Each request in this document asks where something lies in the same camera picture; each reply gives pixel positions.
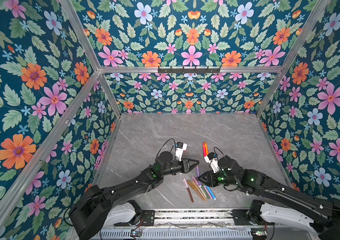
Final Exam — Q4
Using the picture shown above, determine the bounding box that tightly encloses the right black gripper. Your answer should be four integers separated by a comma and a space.
195, 169, 238, 189

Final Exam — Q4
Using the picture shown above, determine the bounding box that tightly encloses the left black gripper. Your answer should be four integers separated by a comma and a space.
161, 157, 201, 178

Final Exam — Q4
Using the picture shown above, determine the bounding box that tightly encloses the purple highlighter pen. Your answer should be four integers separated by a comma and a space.
196, 166, 202, 187

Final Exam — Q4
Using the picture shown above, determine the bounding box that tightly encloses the red highlighter pen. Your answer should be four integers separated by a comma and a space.
203, 142, 207, 157

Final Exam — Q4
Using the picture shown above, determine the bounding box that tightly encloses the orange highlighter pen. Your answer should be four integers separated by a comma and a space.
204, 142, 209, 157

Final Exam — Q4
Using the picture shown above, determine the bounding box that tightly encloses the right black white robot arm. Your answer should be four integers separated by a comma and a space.
198, 156, 340, 240

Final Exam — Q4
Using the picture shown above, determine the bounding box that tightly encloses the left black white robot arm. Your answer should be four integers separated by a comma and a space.
69, 151, 200, 240

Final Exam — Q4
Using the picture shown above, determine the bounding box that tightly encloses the dark green pen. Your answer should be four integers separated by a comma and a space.
193, 177, 209, 201

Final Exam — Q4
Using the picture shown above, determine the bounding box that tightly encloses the beige pen pink cap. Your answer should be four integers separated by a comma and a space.
192, 176, 208, 202

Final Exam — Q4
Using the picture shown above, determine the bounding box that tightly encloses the pink pen green cap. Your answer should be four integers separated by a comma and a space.
201, 185, 212, 200

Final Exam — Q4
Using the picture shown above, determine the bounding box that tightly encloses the tan brown pen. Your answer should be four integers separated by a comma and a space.
189, 179, 206, 202

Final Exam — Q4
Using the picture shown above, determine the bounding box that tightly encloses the blue highlighter pen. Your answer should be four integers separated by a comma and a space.
204, 185, 216, 200

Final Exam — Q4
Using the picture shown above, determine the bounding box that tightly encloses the brown pen pink cap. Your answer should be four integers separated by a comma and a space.
183, 178, 194, 203

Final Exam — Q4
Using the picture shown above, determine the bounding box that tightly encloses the brown pen tan cap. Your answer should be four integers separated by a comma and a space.
186, 179, 204, 201

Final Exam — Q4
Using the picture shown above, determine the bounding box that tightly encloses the right small circuit board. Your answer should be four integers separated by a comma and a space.
251, 229, 267, 240

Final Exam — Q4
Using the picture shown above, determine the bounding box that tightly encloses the small circuit board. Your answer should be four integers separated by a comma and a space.
251, 229, 267, 240
130, 230, 142, 238

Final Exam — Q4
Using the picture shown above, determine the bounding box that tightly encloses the left small circuit board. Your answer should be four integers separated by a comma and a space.
130, 230, 142, 238

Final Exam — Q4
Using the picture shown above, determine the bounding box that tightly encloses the black hook rack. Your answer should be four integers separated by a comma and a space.
157, 66, 221, 75

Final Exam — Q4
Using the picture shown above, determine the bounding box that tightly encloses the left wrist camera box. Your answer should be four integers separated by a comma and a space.
175, 142, 188, 162

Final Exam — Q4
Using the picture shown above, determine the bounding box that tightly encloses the aluminium front rail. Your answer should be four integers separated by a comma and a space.
68, 207, 320, 230

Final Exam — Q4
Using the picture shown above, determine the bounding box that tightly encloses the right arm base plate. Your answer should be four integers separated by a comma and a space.
231, 209, 275, 226

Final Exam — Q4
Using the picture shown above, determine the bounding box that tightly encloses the white slotted cable duct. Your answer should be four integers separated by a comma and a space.
92, 228, 253, 240

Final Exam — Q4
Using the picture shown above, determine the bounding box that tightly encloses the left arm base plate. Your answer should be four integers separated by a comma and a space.
114, 210, 156, 227

